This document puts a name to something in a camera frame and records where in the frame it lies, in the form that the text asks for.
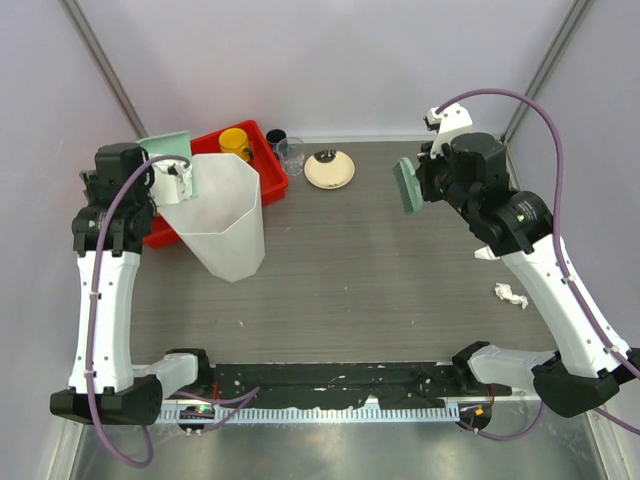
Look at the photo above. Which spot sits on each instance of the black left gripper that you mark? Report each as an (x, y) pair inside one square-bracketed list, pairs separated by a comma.
[(91, 180)]

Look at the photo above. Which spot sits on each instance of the cream round plate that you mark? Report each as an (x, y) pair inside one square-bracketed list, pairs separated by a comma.
[(329, 169)]

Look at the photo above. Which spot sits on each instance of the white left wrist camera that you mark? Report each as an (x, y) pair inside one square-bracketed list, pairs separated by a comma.
[(173, 183)]

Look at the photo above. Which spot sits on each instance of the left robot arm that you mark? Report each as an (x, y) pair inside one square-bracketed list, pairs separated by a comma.
[(108, 236)]

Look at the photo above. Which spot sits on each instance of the clear glass cup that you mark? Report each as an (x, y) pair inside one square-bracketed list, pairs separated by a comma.
[(291, 153)]

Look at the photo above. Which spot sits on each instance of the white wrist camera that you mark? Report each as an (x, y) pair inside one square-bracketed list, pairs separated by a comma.
[(173, 183), (453, 121)]

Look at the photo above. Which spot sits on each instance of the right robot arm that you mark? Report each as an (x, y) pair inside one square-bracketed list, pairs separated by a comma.
[(582, 373)]

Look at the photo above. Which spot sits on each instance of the crumpled white paper scrap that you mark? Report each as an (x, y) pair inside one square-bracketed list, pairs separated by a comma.
[(505, 293), (485, 253)]

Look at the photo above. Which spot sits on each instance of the white slotted cable duct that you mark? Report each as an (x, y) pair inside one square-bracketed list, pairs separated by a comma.
[(200, 414)]

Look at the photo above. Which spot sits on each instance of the white translucent waste bin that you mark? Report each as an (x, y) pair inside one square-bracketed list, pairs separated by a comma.
[(223, 224)]

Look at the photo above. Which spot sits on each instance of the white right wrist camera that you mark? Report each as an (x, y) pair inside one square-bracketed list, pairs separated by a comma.
[(453, 121)]

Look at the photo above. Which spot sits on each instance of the green dustpan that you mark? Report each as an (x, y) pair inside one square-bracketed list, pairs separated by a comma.
[(174, 144)]

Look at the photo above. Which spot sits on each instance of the black cup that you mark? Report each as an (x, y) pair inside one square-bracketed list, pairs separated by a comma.
[(274, 136)]

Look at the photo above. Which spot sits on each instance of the yellow mug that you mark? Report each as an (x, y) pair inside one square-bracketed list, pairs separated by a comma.
[(236, 141)]

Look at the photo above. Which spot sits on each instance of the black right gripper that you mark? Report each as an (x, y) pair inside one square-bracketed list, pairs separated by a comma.
[(427, 167)]

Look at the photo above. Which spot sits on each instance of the green hand brush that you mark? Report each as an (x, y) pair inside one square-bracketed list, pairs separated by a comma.
[(408, 185)]

